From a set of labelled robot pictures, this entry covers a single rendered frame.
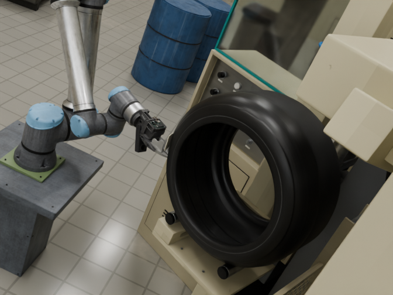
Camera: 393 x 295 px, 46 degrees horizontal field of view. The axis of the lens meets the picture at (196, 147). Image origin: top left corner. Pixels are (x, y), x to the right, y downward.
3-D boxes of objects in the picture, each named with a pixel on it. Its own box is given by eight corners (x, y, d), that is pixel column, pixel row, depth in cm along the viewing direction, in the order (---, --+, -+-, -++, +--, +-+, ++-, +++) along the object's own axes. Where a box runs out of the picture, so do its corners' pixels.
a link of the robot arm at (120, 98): (120, 100, 199) (128, 82, 193) (137, 119, 194) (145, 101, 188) (103, 102, 192) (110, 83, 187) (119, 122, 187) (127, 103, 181)
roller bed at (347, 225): (327, 259, 184) (367, 203, 170) (358, 285, 177) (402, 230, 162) (303, 276, 169) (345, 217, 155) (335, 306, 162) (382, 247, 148)
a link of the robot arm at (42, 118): (15, 134, 207) (21, 101, 198) (50, 129, 219) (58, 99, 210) (31, 154, 200) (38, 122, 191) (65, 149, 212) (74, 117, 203)
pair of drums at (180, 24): (211, 74, 579) (240, 6, 536) (187, 107, 472) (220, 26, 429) (158, 50, 582) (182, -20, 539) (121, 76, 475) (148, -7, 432)
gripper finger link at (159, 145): (168, 149, 173) (154, 133, 176) (161, 160, 176) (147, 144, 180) (173, 148, 175) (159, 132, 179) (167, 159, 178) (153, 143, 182)
